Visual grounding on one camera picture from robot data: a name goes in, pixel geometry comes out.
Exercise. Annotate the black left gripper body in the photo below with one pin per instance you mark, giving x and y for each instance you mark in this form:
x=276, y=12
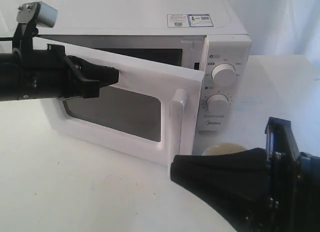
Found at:
x=60, y=77

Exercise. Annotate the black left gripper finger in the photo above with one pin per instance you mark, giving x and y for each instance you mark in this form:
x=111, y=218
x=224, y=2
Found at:
x=104, y=74

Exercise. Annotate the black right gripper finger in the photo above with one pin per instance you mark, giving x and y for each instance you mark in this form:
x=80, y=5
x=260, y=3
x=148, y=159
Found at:
x=235, y=185

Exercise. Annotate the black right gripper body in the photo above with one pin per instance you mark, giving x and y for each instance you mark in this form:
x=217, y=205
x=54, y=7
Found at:
x=294, y=180

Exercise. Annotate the cream ceramic bowl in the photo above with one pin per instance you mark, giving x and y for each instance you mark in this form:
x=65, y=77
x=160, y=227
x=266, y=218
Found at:
x=223, y=149

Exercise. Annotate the white microwave door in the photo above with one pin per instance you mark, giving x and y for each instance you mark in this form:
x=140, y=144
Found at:
x=150, y=113

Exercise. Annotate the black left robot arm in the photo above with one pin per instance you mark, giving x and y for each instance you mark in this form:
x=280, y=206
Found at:
x=27, y=74

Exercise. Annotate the white microwave oven body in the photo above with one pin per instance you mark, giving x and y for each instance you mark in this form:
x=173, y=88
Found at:
x=138, y=28

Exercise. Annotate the lower white control knob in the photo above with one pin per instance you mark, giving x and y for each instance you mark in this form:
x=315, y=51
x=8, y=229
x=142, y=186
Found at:
x=217, y=102

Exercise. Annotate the white control knob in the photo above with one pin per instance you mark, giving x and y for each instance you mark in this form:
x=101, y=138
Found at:
x=224, y=75
x=217, y=102

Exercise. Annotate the left white label sticker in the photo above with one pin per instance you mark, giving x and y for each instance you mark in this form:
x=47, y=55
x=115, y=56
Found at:
x=177, y=21

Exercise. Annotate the right blue label sticker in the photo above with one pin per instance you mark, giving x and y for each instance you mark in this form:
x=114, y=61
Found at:
x=200, y=20

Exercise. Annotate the upper white control knob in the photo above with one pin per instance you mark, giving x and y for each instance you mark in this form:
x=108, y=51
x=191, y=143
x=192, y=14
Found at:
x=224, y=75

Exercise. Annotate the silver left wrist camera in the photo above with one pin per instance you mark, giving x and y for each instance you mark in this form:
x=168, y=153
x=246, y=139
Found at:
x=39, y=13

